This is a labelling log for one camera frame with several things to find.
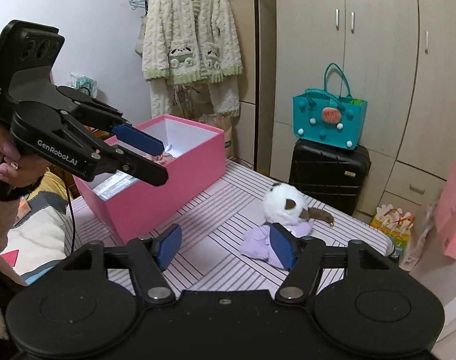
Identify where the cream knitted cardigan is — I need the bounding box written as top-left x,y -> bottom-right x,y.
142,0 -> 244,117

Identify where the white brown plush toy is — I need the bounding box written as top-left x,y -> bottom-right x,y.
263,183 -> 334,226

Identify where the beige wardrobe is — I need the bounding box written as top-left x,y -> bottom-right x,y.
253,0 -> 456,215

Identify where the brown paper bag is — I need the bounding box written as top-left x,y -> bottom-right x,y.
198,111 -> 236,160

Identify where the blue clothes hanger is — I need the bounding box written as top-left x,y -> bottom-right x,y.
128,0 -> 148,11

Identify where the pink floral cloth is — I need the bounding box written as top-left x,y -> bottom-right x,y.
144,152 -> 175,166

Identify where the purple plush toy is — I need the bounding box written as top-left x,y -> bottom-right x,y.
238,221 -> 313,270

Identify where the white blue tissue pack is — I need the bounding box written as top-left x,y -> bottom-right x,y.
92,171 -> 138,201

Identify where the teal felt handbag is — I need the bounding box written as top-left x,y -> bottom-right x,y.
291,62 -> 369,151

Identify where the colourful gift bag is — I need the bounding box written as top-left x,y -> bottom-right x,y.
370,204 -> 415,257

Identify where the black suitcase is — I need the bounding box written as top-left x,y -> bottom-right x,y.
288,139 -> 371,215

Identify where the person's left hand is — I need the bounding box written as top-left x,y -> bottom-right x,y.
0,125 -> 50,188

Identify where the pink storage box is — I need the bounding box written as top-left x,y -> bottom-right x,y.
74,115 -> 226,244

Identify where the pink paper bag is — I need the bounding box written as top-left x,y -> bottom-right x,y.
434,163 -> 456,260

